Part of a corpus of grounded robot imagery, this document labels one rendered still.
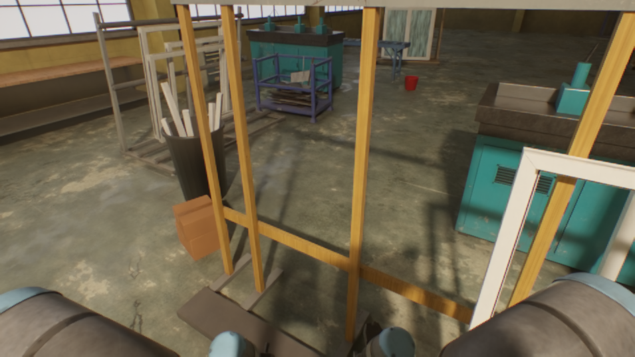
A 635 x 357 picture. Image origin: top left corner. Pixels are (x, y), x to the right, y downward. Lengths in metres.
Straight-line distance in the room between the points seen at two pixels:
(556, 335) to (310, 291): 2.12
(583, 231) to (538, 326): 2.53
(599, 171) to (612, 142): 1.48
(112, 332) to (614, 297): 0.60
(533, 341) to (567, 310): 0.07
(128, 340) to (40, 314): 0.11
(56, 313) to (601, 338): 0.62
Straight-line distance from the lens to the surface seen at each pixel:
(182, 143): 3.13
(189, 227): 2.67
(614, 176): 1.19
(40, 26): 7.00
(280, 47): 7.44
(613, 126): 2.62
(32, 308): 0.54
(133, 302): 2.75
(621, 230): 2.72
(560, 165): 1.16
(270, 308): 2.43
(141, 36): 4.46
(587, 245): 3.06
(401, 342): 1.01
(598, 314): 0.53
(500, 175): 2.78
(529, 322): 0.48
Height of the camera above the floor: 1.89
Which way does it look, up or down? 27 degrees down
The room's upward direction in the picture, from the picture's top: straight up
